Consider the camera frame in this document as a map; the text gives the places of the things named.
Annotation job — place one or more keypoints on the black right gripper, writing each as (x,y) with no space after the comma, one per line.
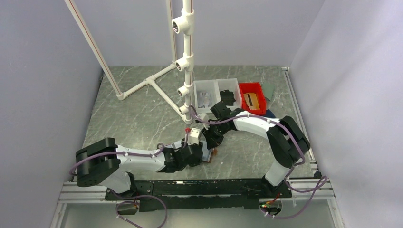
(212,141)

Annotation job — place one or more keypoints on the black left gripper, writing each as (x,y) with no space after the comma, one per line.
(183,143)

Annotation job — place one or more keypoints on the brown leather card holder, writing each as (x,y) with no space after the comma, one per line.
(207,154)

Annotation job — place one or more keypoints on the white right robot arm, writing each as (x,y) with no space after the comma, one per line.
(287,141)

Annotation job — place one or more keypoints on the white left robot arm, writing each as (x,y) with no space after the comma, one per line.
(111,165)

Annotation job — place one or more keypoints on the orange credit card in bin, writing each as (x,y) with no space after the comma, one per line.
(251,101)

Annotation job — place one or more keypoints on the blue leather card holder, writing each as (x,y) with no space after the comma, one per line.
(269,114)

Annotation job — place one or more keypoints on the black parts in bin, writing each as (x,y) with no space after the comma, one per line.
(227,97)

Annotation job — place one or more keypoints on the silver items in bin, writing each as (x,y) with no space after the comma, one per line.
(204,99)

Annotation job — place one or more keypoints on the white two-compartment bin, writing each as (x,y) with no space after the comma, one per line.
(214,87)

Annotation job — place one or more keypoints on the red plastic bin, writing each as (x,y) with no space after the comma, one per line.
(253,87)

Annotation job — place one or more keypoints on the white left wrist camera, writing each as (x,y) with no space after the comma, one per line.
(192,136)

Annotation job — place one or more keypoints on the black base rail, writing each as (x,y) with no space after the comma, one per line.
(202,194)

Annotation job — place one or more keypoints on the white PVC pipe frame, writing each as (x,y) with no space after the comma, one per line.
(183,24)

